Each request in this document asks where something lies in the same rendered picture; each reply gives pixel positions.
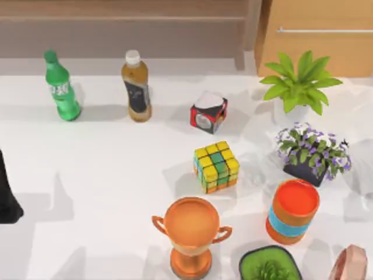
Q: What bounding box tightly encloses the black and red box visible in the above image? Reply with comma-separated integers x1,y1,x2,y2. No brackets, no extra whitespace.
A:
190,90,229,135

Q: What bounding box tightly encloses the colourful puzzle cube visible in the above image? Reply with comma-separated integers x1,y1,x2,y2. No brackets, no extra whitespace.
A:
193,140,240,194

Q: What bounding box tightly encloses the amber bottle with black label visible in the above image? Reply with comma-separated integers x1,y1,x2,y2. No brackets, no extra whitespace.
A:
121,50,153,123

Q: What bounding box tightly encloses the orange trophy cup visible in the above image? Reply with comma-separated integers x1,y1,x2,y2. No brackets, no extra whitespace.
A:
151,197,233,277

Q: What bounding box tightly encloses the wooden open shelf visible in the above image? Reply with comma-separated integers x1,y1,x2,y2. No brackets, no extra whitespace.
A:
0,0,263,71

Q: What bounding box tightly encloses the purple flower plant black pot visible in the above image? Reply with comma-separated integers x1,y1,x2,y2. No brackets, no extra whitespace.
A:
275,121,352,188

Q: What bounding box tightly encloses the orange can with blue band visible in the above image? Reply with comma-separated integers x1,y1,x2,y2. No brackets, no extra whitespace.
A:
265,178,321,245

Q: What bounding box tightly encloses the green leafy plant white pot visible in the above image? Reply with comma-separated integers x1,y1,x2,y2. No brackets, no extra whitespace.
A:
259,50,344,116

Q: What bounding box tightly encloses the green bottle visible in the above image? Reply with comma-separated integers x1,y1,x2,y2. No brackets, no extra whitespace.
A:
44,50,82,122

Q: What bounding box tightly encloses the green plant in black pot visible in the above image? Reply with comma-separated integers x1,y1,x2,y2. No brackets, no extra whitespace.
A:
238,245,302,280

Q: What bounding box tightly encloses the wooden cupboard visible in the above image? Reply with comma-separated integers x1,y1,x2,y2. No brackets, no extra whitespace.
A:
254,0,373,78

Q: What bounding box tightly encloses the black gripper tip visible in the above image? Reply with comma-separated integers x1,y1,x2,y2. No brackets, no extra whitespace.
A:
0,149,24,225

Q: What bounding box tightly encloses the pink rounded object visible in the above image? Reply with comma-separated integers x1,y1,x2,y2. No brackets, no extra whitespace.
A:
328,244,367,280

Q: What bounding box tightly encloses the long metal handle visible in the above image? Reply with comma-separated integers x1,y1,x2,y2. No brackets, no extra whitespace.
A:
276,26,373,34

